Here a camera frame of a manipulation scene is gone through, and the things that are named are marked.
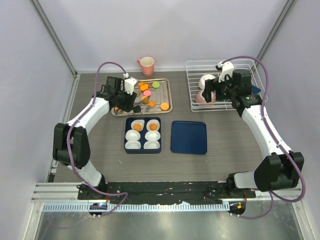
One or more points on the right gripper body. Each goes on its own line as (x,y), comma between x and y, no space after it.
(224,90)

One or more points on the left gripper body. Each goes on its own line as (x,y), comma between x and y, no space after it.
(125,100)

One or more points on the orange chip cookie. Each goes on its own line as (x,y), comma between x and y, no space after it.
(152,104)

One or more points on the orange flower cookie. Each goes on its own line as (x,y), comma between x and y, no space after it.
(137,127)

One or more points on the orange swirl cookie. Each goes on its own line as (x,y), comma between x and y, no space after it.
(153,127)

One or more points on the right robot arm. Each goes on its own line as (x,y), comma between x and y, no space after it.
(280,165)

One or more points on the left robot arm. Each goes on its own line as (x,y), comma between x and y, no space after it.
(70,140)

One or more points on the white bowl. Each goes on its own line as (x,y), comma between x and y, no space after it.
(201,82)

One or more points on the black sandwich cookie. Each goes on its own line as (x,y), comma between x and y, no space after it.
(137,109)

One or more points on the red patterned bowl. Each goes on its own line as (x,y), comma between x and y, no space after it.
(199,98)

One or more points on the pink sandwich cookie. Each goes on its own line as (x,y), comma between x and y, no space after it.
(147,93)

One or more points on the orange fish cookie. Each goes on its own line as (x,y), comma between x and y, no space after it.
(144,87)

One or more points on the white paper cup back-left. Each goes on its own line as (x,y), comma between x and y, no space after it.
(138,121)

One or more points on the steel baking tray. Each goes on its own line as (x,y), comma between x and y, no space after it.
(160,95)

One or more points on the green macaron cookie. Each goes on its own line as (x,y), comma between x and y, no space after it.
(155,85)

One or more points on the white paper cup middle-left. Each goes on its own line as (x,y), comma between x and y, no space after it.
(132,135)

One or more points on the white paper cup back-right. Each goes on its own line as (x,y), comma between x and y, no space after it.
(152,121)

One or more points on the navy blue box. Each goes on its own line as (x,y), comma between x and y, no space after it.
(142,140)

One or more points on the pink mug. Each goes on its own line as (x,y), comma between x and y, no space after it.
(147,65)

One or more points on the white paper cup front-left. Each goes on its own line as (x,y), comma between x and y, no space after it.
(132,145)

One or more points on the white paper cup middle-right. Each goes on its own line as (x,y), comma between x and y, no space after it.
(152,135)

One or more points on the white paper cup front-right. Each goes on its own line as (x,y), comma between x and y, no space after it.
(151,145)

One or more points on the navy blue lid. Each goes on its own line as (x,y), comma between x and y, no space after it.
(188,137)

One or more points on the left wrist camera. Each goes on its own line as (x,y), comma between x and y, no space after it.
(129,84)

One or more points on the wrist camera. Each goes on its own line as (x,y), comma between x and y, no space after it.
(129,84)
(226,71)

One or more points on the white wire dish rack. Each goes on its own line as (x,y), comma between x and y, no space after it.
(195,69)

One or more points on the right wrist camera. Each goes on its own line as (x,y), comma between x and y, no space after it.
(226,71)

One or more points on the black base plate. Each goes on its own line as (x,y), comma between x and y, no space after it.
(167,192)

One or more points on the white slotted cable duct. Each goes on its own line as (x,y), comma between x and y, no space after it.
(98,207)

